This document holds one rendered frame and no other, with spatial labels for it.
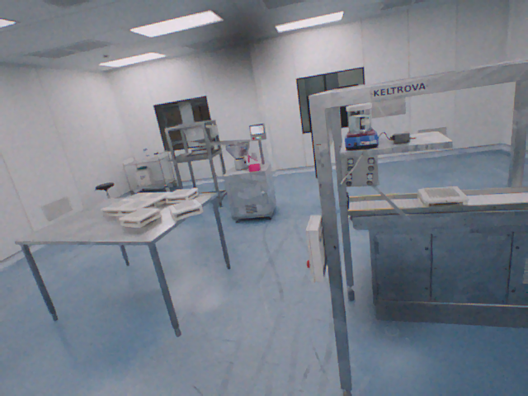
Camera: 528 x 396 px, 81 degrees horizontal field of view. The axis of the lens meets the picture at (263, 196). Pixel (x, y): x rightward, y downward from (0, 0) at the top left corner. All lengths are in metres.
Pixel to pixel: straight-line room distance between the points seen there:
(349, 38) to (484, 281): 5.54
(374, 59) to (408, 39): 0.70
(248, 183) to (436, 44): 4.71
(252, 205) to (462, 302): 2.95
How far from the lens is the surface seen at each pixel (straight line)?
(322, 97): 1.32
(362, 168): 2.03
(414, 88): 1.33
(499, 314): 2.74
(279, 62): 7.10
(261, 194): 4.50
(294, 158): 7.20
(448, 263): 2.44
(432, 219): 2.22
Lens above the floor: 1.71
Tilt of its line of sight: 17 degrees down
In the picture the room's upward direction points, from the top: 10 degrees counter-clockwise
